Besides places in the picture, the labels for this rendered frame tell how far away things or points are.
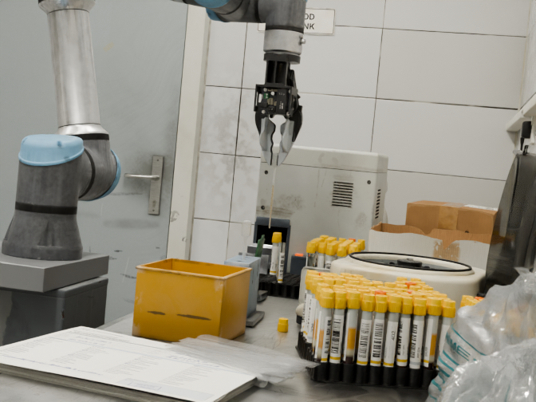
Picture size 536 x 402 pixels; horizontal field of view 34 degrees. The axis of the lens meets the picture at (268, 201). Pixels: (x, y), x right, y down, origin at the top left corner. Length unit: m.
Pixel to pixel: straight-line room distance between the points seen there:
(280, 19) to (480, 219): 0.91
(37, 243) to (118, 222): 1.85
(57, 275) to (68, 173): 0.20
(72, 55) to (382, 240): 0.72
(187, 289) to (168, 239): 2.21
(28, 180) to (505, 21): 2.11
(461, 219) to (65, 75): 1.10
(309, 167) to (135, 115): 1.56
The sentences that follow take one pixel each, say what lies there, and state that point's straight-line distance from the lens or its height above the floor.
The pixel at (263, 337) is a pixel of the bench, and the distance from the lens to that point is 1.33.
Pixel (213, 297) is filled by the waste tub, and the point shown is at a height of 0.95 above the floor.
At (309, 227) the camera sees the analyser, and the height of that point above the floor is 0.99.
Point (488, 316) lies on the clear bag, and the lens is 0.91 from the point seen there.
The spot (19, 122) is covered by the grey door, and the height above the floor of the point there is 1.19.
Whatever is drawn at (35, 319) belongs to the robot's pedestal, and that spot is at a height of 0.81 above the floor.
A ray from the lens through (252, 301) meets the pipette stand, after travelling 1.45.
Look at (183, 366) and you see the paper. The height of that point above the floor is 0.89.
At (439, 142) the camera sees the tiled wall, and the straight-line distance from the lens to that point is 3.30.
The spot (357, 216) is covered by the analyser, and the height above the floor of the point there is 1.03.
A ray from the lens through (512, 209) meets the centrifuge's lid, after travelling 1.32.
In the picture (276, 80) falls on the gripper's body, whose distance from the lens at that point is 1.67.
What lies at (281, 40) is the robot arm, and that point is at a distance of 1.68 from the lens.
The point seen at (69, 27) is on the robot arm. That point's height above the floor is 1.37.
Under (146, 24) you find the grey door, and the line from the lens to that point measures 3.50.
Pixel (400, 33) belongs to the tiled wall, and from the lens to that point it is 3.35.
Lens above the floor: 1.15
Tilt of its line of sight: 3 degrees down
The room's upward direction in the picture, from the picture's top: 5 degrees clockwise
